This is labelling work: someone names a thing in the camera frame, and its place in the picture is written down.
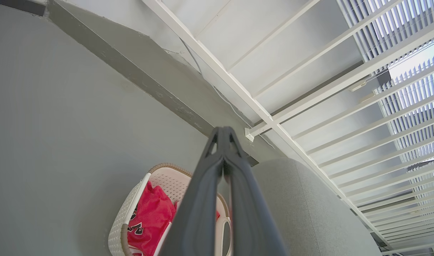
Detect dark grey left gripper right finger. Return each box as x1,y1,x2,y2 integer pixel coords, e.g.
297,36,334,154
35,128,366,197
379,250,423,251
222,127,288,256

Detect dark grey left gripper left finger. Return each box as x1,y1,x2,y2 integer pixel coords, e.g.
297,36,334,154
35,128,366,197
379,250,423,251
159,127,225,256

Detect white perforated laundry basket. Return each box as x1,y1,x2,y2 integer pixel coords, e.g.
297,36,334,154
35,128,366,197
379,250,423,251
107,163,234,256

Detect red and white jersey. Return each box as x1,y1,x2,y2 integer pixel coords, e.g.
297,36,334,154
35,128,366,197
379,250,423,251
127,181,221,256

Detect grey fabric sofa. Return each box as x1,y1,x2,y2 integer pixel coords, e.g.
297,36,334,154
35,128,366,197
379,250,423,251
217,158,382,256

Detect white wooden railing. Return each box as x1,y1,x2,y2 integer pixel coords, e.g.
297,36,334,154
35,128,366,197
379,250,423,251
142,0,434,256

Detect raised grey concrete step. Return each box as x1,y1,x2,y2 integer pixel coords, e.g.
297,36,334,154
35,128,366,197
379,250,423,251
46,0,287,167

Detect white window blinds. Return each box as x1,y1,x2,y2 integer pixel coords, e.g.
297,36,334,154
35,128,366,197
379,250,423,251
336,0,434,185

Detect black baseboard strip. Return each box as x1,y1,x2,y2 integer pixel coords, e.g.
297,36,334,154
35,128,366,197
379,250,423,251
0,0,47,17

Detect thin grey cable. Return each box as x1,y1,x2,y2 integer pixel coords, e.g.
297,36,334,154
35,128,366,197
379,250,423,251
179,37,276,150

